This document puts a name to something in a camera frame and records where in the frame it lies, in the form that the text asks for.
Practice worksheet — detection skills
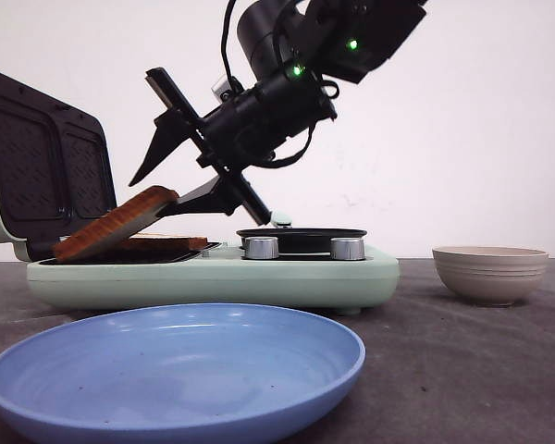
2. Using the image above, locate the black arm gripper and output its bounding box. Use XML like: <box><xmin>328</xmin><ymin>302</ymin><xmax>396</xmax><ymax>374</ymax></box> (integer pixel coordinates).
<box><xmin>129</xmin><ymin>68</ymin><xmax>337</xmax><ymax>225</ymax></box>

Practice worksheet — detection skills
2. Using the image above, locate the toast slice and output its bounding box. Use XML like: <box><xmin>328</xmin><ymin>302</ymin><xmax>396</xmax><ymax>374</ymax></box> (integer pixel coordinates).
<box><xmin>117</xmin><ymin>233</ymin><xmax>208</xmax><ymax>252</ymax></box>
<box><xmin>53</xmin><ymin>186</ymin><xmax>179</xmax><ymax>263</ymax></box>

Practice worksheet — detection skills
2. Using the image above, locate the beige ribbed bowl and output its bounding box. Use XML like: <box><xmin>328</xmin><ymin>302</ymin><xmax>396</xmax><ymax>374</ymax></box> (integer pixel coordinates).
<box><xmin>432</xmin><ymin>246</ymin><xmax>549</xmax><ymax>306</ymax></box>

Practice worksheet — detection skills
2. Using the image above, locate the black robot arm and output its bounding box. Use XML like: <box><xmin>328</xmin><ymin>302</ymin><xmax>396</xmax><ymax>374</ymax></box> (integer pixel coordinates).
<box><xmin>135</xmin><ymin>0</ymin><xmax>426</xmax><ymax>225</ymax></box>

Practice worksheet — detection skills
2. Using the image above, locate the mint green breakfast maker base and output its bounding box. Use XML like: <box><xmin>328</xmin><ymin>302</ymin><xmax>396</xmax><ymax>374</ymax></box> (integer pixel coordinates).
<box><xmin>27</xmin><ymin>243</ymin><xmax>401</xmax><ymax>313</ymax></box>

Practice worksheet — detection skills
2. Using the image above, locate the left silver control knob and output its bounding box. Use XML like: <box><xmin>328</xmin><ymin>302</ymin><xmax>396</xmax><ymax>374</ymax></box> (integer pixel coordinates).
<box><xmin>244</xmin><ymin>236</ymin><xmax>279</xmax><ymax>260</ymax></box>

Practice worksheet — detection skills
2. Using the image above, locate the silver control knob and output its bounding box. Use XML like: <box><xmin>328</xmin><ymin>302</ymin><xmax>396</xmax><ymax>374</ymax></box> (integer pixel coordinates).
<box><xmin>244</xmin><ymin>236</ymin><xmax>279</xmax><ymax>260</ymax></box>
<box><xmin>330</xmin><ymin>237</ymin><xmax>365</xmax><ymax>261</ymax></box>

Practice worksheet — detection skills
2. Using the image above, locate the black round frying pan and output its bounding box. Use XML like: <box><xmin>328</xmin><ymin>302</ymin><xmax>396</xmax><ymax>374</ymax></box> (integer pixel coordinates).
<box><xmin>237</xmin><ymin>212</ymin><xmax>367</xmax><ymax>254</ymax></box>

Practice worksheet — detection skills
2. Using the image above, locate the right silver control knob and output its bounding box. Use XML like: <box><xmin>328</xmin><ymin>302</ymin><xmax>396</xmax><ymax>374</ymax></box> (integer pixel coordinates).
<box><xmin>330</xmin><ymin>237</ymin><xmax>365</xmax><ymax>261</ymax></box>

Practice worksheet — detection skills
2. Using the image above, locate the blue round plate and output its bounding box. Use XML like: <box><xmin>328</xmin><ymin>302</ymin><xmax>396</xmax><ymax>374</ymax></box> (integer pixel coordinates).
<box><xmin>0</xmin><ymin>303</ymin><xmax>365</xmax><ymax>443</ymax></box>

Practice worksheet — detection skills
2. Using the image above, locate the grey table cloth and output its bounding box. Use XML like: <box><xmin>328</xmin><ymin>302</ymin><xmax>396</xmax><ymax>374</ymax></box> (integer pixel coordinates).
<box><xmin>0</xmin><ymin>259</ymin><xmax>555</xmax><ymax>443</ymax></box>

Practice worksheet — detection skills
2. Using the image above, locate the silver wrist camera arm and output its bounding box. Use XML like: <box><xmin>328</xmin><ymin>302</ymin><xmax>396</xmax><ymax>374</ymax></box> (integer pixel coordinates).
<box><xmin>211</xmin><ymin>75</ymin><xmax>243</xmax><ymax>104</ymax></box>

